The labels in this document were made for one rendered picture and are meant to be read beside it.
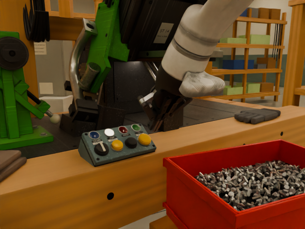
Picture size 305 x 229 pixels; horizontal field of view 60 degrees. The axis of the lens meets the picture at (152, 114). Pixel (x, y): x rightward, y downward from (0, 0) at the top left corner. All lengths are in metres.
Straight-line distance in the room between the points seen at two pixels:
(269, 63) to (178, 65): 6.95
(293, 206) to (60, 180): 0.37
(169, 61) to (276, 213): 0.27
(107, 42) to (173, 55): 0.35
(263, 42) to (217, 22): 6.68
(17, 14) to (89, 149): 0.66
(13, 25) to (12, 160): 0.61
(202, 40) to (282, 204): 0.26
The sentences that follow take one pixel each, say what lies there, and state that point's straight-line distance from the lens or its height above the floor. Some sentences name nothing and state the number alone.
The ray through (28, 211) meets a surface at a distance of 0.52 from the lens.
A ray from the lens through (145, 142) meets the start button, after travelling 0.58.
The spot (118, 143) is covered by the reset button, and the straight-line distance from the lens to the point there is 0.56.
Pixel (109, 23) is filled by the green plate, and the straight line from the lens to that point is 0.78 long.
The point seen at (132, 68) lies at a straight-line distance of 1.00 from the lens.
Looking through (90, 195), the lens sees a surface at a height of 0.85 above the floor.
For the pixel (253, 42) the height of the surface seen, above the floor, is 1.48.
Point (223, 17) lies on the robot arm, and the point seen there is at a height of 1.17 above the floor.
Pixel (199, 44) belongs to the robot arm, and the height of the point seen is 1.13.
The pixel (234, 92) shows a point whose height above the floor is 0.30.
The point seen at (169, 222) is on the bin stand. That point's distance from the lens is 0.55.
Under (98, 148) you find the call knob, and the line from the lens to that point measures 0.54.
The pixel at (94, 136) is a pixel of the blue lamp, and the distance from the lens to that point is 0.57.
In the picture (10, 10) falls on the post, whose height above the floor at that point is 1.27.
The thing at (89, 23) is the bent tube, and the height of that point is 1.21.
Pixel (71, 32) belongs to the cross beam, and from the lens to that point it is 1.22.
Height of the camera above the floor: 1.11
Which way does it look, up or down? 12 degrees down
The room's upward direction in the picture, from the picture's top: straight up
